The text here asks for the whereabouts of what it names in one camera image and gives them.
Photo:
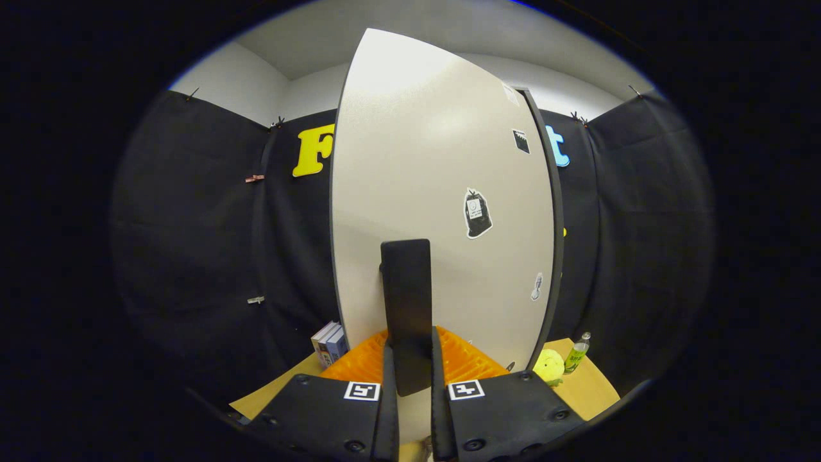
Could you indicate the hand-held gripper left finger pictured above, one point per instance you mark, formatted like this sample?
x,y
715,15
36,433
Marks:
x,y
340,417

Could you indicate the yellow plush toy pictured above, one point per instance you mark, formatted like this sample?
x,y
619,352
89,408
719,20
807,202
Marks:
x,y
549,367

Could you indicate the black backdrop cloth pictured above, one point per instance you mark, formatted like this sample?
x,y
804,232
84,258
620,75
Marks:
x,y
192,224

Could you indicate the pink clip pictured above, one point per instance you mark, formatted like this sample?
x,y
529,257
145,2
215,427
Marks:
x,y
254,178

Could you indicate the silver clip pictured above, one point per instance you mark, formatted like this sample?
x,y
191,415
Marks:
x,y
256,299

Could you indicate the green drink bottle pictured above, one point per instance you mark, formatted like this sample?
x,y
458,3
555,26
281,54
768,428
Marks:
x,y
576,355

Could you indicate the white spine book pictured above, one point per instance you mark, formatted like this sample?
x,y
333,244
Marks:
x,y
321,343

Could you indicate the grey shoe cabinet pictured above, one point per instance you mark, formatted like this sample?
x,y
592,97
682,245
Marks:
x,y
557,224

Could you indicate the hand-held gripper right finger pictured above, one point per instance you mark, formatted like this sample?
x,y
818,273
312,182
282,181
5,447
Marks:
x,y
500,417

